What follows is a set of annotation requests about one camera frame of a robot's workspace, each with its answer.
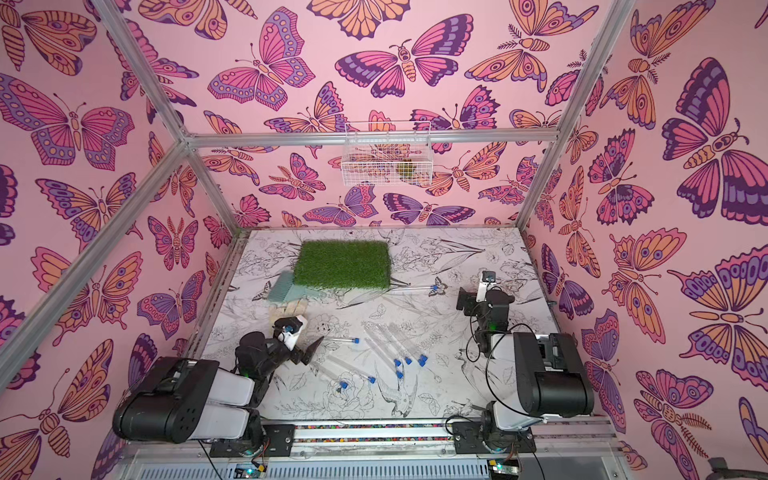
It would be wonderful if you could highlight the clear test tube one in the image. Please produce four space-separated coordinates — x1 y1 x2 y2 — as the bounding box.
363 323 405 380
388 285 444 296

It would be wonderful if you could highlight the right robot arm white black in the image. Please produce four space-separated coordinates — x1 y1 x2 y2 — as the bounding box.
456 287 595 452

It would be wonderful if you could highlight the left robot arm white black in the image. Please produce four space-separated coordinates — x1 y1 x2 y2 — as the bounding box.
112 316 324 456

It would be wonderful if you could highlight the test tube blue stopper left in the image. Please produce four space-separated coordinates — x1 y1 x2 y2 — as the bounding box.
323 336 360 345

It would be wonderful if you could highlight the test tube blue stopper front-middle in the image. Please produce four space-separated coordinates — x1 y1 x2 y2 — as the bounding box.
327 355 376 384

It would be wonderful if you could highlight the test tube blue stopper centre two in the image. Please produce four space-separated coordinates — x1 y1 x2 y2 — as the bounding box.
377 324 412 365

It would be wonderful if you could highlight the beige work glove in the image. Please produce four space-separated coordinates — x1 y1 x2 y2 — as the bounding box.
268 299 308 327

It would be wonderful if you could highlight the green artificial grass mat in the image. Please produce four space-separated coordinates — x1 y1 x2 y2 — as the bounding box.
293 240 391 290

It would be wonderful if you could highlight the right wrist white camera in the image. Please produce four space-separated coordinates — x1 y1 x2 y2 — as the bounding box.
476 270 497 302

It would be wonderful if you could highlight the white wire basket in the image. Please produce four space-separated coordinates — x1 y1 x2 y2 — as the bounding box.
339 121 434 188

